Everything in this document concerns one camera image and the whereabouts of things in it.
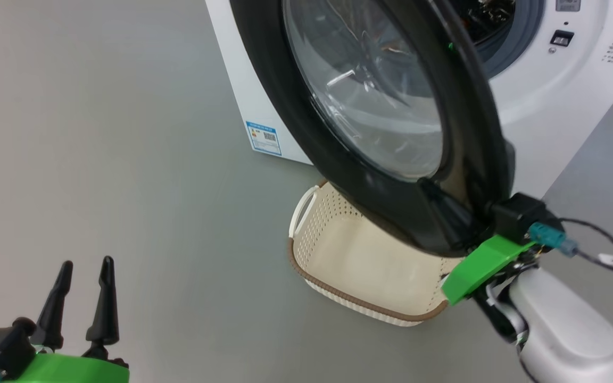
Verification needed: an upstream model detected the steel washing machine drum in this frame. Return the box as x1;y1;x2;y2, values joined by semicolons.
453;0;516;44

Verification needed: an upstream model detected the cream perforated laundry basket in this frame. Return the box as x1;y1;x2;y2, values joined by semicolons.
287;181;464;327

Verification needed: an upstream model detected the white front-load washing machine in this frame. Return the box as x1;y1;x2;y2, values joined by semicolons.
204;0;613;198

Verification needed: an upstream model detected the teal right camera connector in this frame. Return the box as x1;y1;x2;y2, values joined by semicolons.
528;222;578;257

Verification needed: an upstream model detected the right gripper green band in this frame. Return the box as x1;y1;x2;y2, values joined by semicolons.
417;178;536;344

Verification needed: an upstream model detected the grey rubber door gasket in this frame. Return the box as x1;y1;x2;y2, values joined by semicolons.
477;0;546;79

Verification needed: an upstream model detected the black glass washing machine door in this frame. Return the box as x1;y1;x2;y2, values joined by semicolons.
229;0;516;257

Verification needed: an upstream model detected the blue energy label sticker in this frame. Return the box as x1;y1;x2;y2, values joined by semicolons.
246;121;282;156

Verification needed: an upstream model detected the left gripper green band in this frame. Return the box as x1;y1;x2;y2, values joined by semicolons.
6;256;130;383

